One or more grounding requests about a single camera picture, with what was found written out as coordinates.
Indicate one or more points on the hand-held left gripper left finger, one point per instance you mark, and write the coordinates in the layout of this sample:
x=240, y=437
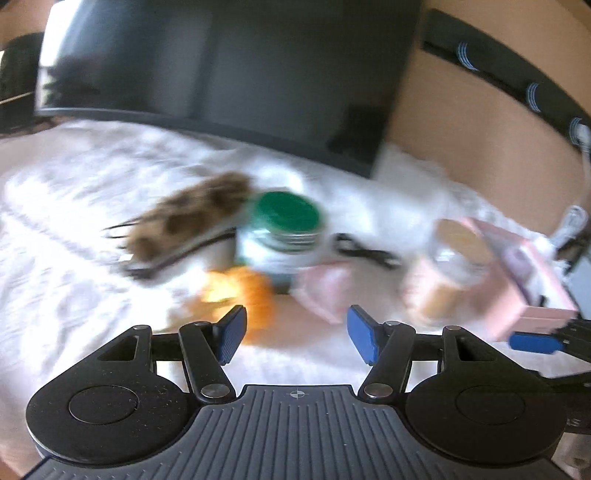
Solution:
x=233, y=333

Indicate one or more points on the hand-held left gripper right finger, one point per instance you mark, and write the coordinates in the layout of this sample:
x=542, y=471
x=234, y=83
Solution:
x=362, y=338

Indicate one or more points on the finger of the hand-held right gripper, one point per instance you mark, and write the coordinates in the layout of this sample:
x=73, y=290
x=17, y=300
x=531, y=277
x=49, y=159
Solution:
x=531, y=342

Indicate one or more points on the pink soft pouch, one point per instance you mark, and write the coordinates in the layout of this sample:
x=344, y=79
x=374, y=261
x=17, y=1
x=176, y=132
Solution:
x=323, y=286

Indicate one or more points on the orange plush toy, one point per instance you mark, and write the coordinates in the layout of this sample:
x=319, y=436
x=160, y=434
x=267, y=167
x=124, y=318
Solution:
x=247, y=295

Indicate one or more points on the pink box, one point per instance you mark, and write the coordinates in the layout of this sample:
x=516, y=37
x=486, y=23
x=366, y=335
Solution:
x=521, y=286

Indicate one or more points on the grey device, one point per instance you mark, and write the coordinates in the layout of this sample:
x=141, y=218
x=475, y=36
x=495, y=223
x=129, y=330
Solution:
x=579, y=284

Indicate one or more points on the green lid clear jar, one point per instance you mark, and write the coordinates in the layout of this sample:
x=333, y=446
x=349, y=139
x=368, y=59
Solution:
x=281, y=237

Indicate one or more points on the beige lid clear jar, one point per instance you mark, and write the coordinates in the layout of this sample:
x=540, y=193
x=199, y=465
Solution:
x=455, y=258

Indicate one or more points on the leopard print fuzzy pouch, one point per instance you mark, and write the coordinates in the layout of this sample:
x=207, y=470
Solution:
x=191, y=219

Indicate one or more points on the white blanket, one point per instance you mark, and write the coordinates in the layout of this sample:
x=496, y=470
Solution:
x=92, y=221

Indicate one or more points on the black computer monitor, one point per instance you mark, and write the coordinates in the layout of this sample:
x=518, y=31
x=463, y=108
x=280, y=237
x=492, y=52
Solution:
x=221, y=69

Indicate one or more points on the dark chair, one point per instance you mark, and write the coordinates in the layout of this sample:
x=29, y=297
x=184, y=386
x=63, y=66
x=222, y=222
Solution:
x=18, y=78

